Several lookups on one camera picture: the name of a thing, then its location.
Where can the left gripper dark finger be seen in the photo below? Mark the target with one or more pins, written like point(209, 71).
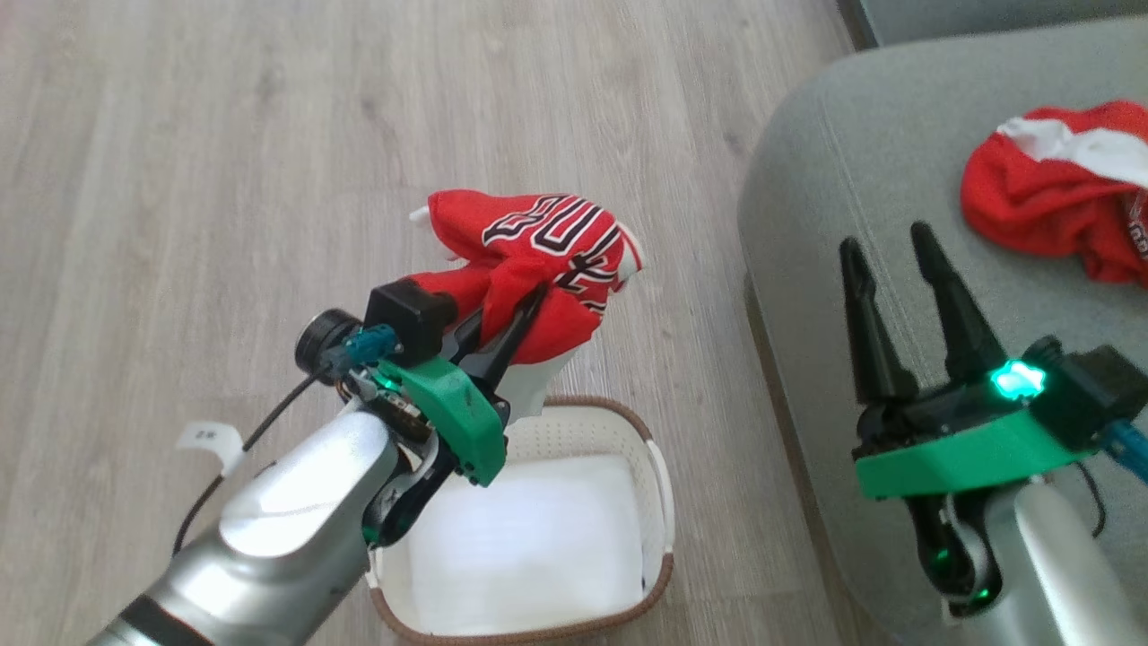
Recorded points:
point(516, 334)
point(466, 337)

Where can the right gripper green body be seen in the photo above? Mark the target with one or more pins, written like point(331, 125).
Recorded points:
point(960, 453)

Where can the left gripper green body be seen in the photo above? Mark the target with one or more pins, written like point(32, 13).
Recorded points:
point(457, 413)

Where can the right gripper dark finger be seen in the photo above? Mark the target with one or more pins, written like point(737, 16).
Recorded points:
point(955, 305)
point(870, 327)

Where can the red basketball jersey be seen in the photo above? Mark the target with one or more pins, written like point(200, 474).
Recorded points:
point(538, 242)

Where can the red garment with white collar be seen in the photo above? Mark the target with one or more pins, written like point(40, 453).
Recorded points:
point(1031, 197)

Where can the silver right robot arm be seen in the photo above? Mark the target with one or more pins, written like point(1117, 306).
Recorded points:
point(1058, 574)

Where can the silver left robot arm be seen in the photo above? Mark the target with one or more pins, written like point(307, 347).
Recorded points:
point(287, 520)

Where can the grey-green fabric sofa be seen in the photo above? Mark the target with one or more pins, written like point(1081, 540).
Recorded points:
point(834, 224)

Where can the left wrist blue connector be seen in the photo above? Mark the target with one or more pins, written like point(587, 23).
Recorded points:
point(369, 344)

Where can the wrist blue connector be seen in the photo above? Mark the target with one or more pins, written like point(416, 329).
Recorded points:
point(369, 344)
point(1128, 449)

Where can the white cloth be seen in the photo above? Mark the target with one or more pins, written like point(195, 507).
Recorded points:
point(529, 538)

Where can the right wrist blue connector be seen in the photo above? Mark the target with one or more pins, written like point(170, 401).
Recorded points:
point(1128, 449)

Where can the white laundry basket brown rim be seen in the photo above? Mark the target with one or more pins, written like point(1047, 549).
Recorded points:
point(659, 502)

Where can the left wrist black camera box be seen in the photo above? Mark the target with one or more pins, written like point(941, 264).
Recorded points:
point(408, 318)

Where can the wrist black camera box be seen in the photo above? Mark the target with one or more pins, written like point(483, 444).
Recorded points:
point(1090, 395)
point(408, 318)

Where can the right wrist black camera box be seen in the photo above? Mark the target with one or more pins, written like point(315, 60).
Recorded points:
point(1090, 395)

